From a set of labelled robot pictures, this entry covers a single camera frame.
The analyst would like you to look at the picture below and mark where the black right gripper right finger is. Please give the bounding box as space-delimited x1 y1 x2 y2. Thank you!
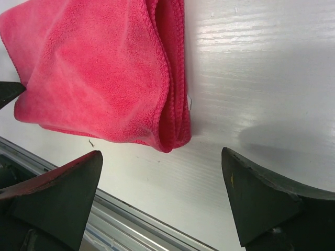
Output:
221 147 334 250

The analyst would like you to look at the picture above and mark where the pink towel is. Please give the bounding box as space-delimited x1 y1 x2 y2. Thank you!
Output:
1 1 191 153

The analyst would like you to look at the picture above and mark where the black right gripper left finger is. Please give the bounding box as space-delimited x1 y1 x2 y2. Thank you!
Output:
1 151 103 250

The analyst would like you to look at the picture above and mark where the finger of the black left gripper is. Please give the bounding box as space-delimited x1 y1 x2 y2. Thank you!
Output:
0 81 26 109

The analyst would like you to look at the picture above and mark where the aluminium mounting rail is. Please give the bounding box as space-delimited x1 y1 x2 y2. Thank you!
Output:
0 135 220 251

